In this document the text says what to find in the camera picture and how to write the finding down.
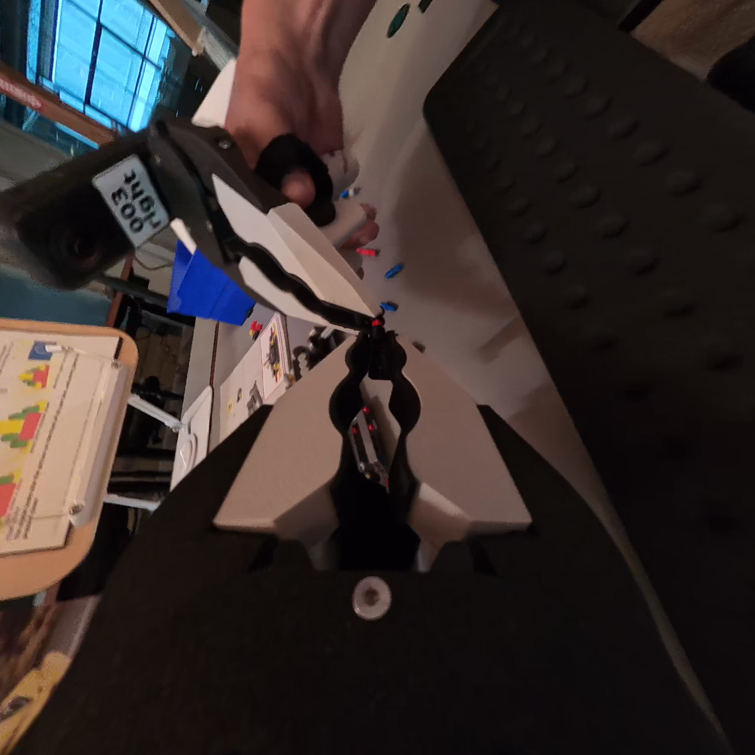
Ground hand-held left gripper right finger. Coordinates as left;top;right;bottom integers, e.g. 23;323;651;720
386;335;533;562

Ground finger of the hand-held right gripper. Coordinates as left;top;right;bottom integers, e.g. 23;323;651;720
210;175;379;325
237;255;378;333

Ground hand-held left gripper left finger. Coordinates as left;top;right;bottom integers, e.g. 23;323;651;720
212;336;372;558

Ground black lego beam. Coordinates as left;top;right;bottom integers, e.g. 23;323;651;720
366;324;395;379

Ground person's right forearm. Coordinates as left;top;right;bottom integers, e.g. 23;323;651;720
238;0;363;48

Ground lego car chassis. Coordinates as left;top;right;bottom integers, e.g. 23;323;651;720
292;327;391;492

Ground lego instruction booklet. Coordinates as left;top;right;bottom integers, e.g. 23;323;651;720
218;313;296;440

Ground person's right hand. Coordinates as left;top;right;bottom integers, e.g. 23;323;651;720
226;47;379;251

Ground blue plastic bin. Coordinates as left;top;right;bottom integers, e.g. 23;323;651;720
167;239;256;326

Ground white stand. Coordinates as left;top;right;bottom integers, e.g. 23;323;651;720
127;386;213;511

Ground instruction sheet on white stand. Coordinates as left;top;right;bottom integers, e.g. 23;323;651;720
0;319;139;602

